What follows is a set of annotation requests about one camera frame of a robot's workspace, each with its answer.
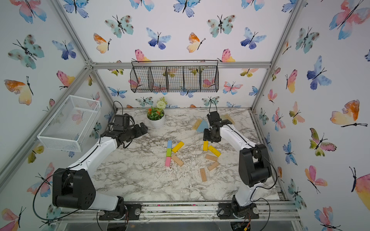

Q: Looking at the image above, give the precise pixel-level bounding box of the wooden block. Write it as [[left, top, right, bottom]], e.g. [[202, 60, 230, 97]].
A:
[[171, 155, 184, 167], [207, 161, 220, 171], [200, 168, 207, 182], [205, 154, 218, 162]]

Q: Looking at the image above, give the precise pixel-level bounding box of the yellow block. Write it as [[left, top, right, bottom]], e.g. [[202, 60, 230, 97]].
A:
[[172, 141, 184, 153], [203, 141, 208, 152], [208, 145, 221, 157]]

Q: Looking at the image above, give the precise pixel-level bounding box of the green block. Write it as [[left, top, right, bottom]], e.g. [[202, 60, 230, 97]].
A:
[[166, 148, 172, 157]]

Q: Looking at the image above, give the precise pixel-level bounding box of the pink block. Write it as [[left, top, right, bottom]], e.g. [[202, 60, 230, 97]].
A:
[[165, 157, 172, 167]]

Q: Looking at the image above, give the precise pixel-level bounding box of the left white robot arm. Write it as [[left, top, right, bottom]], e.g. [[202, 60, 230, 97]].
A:
[[52, 114, 148, 220]]

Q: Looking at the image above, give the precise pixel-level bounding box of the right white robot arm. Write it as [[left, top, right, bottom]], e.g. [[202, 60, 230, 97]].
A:
[[203, 111, 272, 219]]

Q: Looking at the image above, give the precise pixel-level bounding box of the white pot with plant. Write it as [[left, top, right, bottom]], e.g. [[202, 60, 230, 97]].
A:
[[147, 96, 167, 129]]

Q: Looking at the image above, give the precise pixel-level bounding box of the white mesh wall basket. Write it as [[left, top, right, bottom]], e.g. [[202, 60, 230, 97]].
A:
[[37, 95, 101, 152]]

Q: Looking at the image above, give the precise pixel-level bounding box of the black wire wall basket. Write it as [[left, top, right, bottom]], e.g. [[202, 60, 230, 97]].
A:
[[129, 60, 219, 93]]

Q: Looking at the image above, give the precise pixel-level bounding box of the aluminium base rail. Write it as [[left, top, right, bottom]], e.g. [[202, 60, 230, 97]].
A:
[[57, 201, 301, 223]]

